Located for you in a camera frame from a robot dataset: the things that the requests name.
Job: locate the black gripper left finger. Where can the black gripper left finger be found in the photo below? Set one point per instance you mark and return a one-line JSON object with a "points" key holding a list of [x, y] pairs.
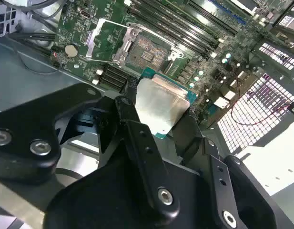
{"points": [[139, 143]]}

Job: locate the silver CPU with green edge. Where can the silver CPU with green edge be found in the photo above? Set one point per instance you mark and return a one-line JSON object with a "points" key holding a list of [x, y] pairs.
{"points": [[158, 100]]}

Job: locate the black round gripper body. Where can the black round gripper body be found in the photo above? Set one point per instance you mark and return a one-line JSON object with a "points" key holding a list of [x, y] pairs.
{"points": [[113, 202]]}

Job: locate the metal socket cover frame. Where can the metal socket cover frame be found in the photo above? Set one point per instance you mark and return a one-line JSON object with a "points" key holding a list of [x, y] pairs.
{"points": [[88, 45]]}

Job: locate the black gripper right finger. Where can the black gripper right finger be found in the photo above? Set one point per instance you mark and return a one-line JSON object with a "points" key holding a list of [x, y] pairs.
{"points": [[218, 176]]}

